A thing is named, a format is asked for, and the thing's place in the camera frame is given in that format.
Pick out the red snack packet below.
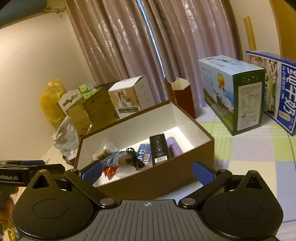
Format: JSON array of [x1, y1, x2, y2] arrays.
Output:
[[103, 166, 119, 178]]

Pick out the clear bag of beads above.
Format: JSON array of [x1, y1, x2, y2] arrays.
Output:
[[92, 144, 117, 161]]

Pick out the purple lotion tube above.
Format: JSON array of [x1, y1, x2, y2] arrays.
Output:
[[166, 137, 184, 158]]

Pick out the black USB cable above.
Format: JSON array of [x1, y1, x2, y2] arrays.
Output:
[[125, 146, 147, 171]]

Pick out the clear blue toothpick box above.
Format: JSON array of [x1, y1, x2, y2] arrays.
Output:
[[136, 144, 152, 166]]

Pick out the grey knitted cloth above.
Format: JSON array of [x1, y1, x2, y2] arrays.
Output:
[[101, 151, 132, 168]]

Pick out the person's left hand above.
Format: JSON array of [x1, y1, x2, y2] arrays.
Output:
[[0, 196, 15, 226]]

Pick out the crumpled white plastic bag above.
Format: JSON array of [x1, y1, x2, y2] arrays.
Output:
[[53, 116, 80, 166]]

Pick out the black rectangular product box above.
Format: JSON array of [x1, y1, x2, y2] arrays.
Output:
[[149, 133, 171, 166]]

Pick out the brown open cardboard box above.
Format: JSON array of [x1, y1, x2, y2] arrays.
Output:
[[74, 101, 214, 201]]

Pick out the brown corrugated cardboard box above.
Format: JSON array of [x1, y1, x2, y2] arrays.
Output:
[[83, 87, 119, 130]]

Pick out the checkered bed sheet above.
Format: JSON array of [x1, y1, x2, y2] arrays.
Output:
[[41, 106, 296, 241]]

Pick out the white yellow hang-tab box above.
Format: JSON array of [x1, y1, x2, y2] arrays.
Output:
[[58, 89, 92, 136]]

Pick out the yellow plastic bag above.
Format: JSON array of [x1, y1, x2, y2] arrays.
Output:
[[40, 79, 67, 129]]

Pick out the green white small boxes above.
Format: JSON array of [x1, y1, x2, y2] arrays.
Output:
[[78, 82, 99, 100]]

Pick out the dark red paper bag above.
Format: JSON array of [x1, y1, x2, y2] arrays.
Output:
[[165, 78, 196, 119]]

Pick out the white photo product box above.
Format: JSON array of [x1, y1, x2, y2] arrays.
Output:
[[108, 75, 156, 118]]

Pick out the green white milk carton box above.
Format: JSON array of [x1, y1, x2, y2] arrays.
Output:
[[198, 55, 265, 136]]

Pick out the blue white milk carton box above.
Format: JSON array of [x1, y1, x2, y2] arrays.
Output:
[[246, 51, 296, 136]]

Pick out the pink brown curtain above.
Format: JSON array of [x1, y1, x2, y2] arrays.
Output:
[[65, 1, 242, 108]]

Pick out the yellow wooden stick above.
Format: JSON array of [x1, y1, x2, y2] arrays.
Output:
[[243, 16, 256, 51]]

